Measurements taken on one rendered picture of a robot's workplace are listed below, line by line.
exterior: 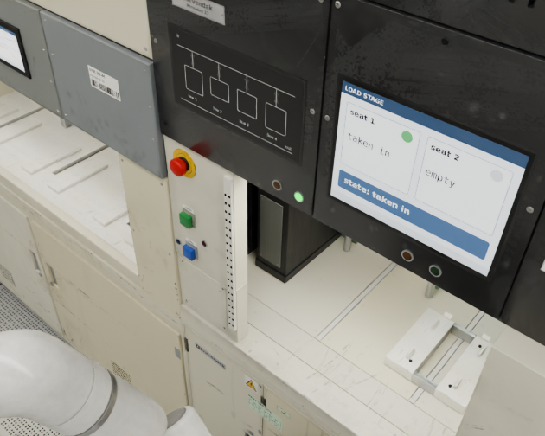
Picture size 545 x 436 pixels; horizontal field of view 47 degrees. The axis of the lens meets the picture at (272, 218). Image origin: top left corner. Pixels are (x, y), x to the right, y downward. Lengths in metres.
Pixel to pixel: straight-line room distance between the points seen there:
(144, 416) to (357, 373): 0.79
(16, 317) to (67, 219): 1.02
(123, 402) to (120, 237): 1.14
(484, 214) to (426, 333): 0.76
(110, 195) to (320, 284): 0.76
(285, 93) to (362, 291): 0.83
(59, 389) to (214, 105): 0.60
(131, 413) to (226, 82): 0.57
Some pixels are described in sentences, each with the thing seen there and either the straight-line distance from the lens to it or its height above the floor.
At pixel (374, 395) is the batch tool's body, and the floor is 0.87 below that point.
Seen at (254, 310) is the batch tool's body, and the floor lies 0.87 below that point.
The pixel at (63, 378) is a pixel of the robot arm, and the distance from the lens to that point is 0.74.
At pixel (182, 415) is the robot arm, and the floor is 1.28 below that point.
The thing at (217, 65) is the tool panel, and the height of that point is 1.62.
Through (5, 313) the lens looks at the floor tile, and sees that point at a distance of 2.98.
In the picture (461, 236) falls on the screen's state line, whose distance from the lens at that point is 0.93.
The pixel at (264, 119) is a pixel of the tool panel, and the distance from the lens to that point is 1.06.
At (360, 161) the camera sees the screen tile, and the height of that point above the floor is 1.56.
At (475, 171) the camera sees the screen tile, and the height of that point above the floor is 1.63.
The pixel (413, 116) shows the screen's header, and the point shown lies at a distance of 0.88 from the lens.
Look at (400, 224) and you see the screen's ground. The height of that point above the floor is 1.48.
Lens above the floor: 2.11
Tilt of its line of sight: 41 degrees down
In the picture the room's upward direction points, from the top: 2 degrees clockwise
